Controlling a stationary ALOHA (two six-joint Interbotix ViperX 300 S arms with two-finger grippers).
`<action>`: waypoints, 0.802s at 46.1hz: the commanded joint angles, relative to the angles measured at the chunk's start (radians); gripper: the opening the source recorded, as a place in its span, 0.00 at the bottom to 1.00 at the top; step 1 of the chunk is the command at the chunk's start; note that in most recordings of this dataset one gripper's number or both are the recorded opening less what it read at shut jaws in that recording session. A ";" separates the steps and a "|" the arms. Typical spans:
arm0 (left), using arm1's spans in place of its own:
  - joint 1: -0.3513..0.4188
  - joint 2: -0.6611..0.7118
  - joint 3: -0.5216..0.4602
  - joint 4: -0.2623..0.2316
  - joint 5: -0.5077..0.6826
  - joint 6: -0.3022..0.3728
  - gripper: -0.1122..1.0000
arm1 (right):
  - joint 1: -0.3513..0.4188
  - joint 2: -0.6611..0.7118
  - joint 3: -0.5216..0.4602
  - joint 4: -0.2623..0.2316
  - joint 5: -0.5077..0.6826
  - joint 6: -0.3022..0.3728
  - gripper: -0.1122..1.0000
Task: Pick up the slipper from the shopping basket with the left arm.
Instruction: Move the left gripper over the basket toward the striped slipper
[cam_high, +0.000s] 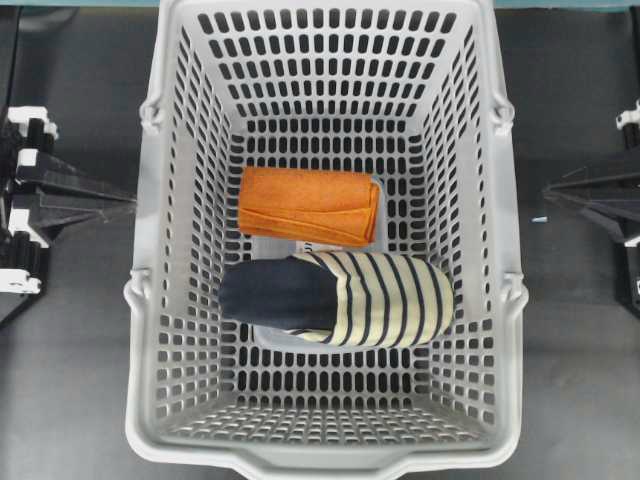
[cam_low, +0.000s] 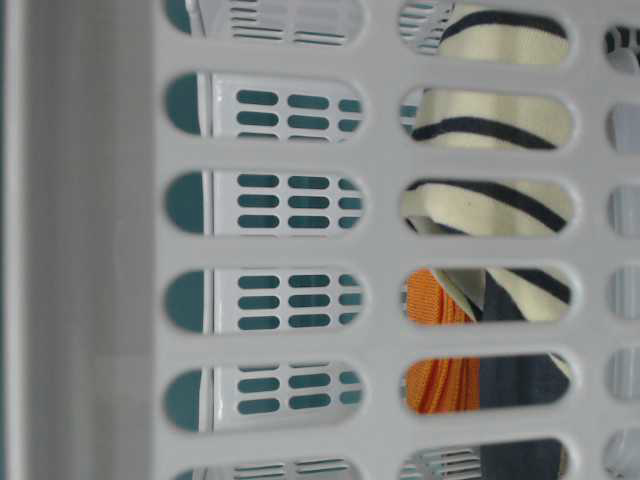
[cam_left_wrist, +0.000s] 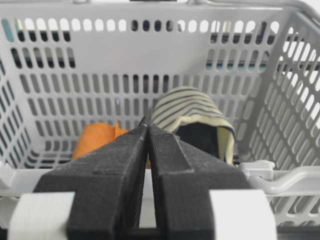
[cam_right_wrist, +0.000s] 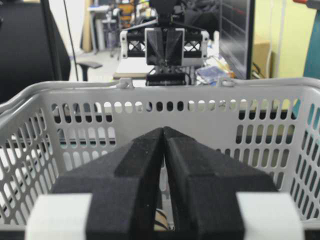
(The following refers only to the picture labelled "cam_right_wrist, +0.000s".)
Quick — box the blue patterned bag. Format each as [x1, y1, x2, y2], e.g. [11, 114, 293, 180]
[195, 65, 232, 86]

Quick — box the black monitor panel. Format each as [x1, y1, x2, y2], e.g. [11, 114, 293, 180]
[219, 0, 256, 80]

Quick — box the cardboard box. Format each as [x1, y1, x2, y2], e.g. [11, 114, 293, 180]
[252, 34, 271, 77]

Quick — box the grey plastic shopping basket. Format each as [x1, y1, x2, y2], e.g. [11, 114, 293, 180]
[0, 77, 320, 225]

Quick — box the black hanging cable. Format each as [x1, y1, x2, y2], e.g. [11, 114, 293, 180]
[62, 0, 80, 81]

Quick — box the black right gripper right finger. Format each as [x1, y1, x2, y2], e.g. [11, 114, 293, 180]
[163, 126, 305, 240]

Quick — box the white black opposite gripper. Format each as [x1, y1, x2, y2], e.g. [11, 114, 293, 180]
[119, 26, 209, 66]

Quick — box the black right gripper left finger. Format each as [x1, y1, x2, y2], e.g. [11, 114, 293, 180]
[24, 126, 165, 240]

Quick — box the striped slipper in basket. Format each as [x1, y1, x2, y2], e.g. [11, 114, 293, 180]
[154, 208, 169, 232]

